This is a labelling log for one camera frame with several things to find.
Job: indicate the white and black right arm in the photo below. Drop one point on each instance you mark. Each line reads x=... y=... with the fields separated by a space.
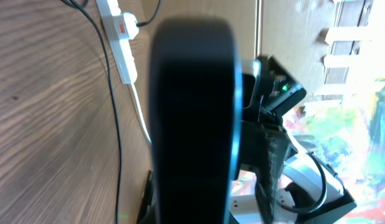
x=292 y=185

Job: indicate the blue Galaxy smartphone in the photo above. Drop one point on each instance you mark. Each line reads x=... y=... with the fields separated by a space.
x=195 y=108

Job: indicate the white power strip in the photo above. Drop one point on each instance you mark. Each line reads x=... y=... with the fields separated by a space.
x=110 y=14

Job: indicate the white charger plug adapter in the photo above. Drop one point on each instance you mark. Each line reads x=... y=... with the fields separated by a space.
x=128 y=26

